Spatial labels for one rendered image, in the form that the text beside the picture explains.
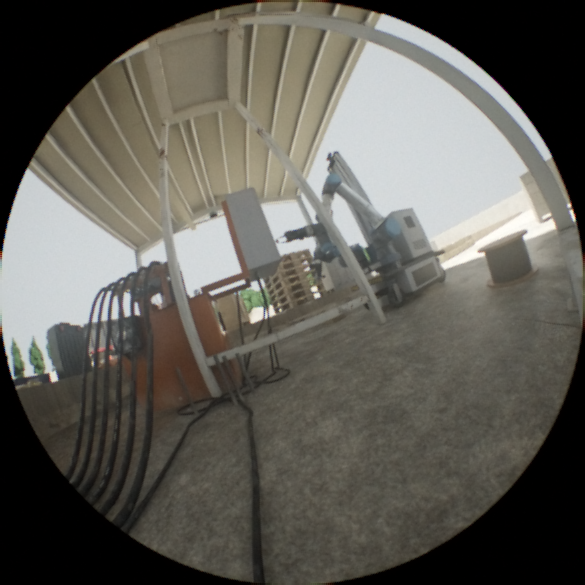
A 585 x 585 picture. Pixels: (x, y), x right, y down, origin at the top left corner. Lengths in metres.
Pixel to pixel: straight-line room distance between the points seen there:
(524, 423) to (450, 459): 0.15
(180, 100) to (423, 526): 2.60
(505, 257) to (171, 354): 1.99
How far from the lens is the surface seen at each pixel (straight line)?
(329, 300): 2.87
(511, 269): 1.28
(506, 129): 0.71
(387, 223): 1.57
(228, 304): 4.30
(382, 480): 0.40
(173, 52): 2.17
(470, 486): 0.37
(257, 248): 1.23
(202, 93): 2.30
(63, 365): 2.63
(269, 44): 5.00
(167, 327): 1.27
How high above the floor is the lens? 0.33
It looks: 5 degrees up
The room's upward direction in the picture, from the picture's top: 21 degrees counter-clockwise
